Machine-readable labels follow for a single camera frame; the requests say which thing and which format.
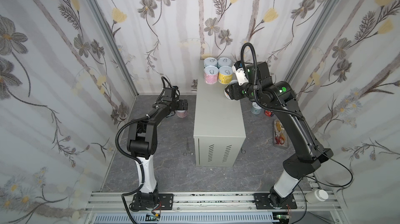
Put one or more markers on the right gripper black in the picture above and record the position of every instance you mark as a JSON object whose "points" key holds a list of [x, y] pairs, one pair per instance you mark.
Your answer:
{"points": [[230, 91]]}

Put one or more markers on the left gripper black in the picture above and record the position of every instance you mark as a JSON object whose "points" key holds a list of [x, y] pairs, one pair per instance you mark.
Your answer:
{"points": [[181, 104]]}

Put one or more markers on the pink can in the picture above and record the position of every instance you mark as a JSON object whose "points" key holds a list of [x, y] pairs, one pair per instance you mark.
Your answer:
{"points": [[231, 89], [181, 113], [211, 74]]}

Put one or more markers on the yellow label can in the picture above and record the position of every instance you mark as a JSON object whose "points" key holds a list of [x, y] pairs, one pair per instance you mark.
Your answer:
{"points": [[225, 75]]}

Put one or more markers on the teal coconut can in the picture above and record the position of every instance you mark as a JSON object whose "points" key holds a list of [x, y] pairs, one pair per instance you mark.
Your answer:
{"points": [[210, 61], [223, 61]]}

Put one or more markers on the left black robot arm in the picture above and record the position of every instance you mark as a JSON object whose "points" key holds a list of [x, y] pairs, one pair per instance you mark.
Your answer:
{"points": [[138, 141]]}

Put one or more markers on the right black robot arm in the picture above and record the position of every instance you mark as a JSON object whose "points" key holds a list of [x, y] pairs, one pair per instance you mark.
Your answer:
{"points": [[255, 83]]}

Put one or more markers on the dark open tin can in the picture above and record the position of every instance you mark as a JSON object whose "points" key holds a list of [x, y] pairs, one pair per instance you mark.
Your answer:
{"points": [[269, 113]]}

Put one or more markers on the grey metal cabinet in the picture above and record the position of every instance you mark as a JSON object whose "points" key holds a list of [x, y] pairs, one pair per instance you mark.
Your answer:
{"points": [[219, 131]]}

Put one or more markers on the white plastic bottle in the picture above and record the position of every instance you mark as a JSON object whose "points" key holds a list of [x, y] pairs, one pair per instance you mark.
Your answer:
{"points": [[317, 196]]}

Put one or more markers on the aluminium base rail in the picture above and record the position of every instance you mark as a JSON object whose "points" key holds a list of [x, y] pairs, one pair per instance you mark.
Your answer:
{"points": [[212, 208]]}

